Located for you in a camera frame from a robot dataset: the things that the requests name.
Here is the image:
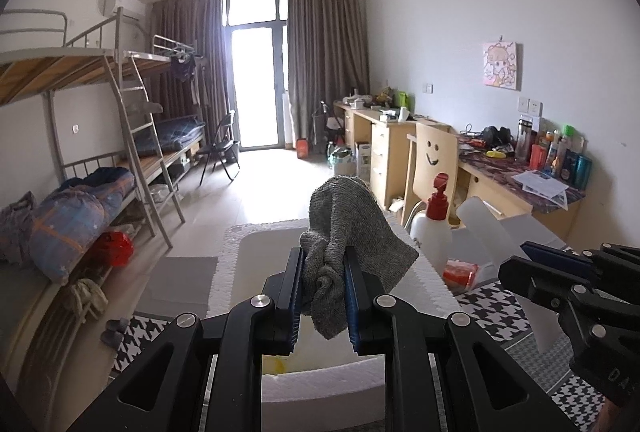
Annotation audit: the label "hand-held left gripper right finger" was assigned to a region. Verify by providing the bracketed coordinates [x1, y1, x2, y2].
[342, 246, 596, 432]

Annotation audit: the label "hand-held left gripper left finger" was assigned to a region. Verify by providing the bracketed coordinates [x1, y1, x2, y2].
[67, 246, 305, 432]

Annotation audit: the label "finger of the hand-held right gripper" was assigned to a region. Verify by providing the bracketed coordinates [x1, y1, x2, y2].
[520, 239, 640, 280]
[497, 254, 601, 313]

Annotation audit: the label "white foam box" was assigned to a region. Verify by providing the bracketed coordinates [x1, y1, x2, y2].
[206, 218, 463, 432]

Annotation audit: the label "grey knitted cloth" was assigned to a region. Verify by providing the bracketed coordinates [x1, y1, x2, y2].
[299, 175, 420, 341]

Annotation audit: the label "white papers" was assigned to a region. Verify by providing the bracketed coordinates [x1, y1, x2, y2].
[510, 169, 571, 203]

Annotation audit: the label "red snack packet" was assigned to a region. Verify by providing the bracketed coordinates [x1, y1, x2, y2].
[442, 258, 480, 295]

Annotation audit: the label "white pump bottle red top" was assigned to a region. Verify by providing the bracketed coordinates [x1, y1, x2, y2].
[409, 172, 453, 275]

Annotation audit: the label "wooden desk dark top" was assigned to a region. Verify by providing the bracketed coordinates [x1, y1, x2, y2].
[452, 134, 586, 243]

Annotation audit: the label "row of toiletry bottles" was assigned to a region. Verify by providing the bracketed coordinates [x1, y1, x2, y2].
[515, 114, 593, 190]

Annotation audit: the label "floor shopping bag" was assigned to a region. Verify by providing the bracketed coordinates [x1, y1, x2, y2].
[327, 147, 356, 175]

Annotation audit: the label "white labelled floor box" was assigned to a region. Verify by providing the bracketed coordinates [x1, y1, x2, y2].
[355, 142, 373, 183]

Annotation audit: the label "black headphones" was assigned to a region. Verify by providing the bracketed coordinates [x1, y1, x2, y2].
[481, 126, 512, 145]

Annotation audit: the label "light wooden desk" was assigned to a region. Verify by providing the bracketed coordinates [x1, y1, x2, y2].
[334, 101, 451, 208]

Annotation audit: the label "black folding chair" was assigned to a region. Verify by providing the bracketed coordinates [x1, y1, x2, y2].
[195, 110, 241, 185]

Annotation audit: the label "wooden smiley chair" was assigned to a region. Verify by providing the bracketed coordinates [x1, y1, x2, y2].
[402, 122, 460, 228]

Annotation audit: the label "black trolley rack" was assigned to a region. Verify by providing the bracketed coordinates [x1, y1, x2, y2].
[312, 101, 346, 148]

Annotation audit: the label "red plastic bag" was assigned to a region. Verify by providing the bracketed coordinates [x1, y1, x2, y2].
[95, 232, 135, 267]

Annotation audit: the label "grey slipper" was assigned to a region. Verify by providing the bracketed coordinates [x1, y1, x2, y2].
[100, 318, 132, 349]

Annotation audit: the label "dark blue bedding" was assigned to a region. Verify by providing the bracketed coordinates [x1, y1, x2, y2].
[135, 116, 206, 153]

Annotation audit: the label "metal bunk ladder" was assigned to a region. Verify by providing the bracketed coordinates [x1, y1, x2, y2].
[104, 54, 186, 249]

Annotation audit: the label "balcony glass door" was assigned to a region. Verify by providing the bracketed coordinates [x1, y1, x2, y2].
[222, 0, 291, 150]

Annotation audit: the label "beige cloth bundle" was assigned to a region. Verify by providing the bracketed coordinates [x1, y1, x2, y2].
[65, 278, 108, 325]

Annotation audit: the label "brown curtain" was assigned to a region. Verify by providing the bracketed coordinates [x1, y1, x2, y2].
[286, 0, 373, 148]
[150, 0, 236, 153]

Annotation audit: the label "navy bedding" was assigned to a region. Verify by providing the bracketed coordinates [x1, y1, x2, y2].
[60, 167, 133, 193]

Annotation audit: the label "blue plaid quilt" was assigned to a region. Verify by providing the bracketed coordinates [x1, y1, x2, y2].
[27, 182, 136, 283]

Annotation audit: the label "hanging dark clothes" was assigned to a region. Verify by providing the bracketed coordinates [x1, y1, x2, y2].
[170, 52, 198, 83]

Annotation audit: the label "metal bunk bed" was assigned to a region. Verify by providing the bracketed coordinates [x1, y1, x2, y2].
[122, 34, 208, 173]
[0, 9, 186, 363]

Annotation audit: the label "white air conditioner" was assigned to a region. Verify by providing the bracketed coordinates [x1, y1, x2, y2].
[102, 0, 147, 20]

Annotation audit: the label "cartoon wall picture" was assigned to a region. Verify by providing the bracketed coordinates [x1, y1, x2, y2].
[482, 41, 517, 89]

